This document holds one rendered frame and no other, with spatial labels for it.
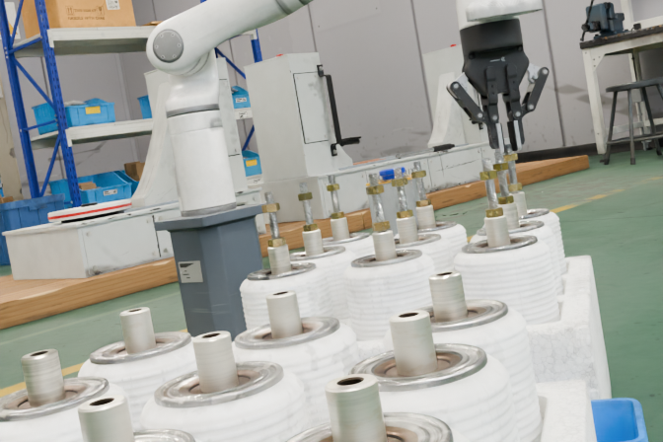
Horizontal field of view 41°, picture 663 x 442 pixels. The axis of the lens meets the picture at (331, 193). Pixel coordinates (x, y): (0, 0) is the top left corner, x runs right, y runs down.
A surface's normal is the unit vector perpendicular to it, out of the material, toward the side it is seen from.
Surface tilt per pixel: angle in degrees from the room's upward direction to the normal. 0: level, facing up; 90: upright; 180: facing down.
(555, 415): 0
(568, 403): 0
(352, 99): 90
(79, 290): 90
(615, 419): 88
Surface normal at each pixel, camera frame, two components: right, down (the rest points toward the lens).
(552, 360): -0.29, 0.10
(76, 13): 0.73, -0.07
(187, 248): -0.66, 0.18
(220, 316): 0.00, 0.05
